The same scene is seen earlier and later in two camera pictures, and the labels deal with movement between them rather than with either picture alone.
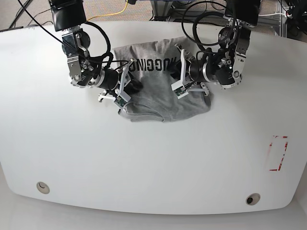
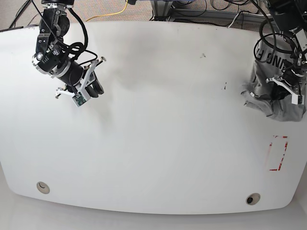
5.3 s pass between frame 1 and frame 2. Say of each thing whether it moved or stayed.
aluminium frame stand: stayed
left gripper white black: moved
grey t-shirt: moved
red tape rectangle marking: stayed
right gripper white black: moved
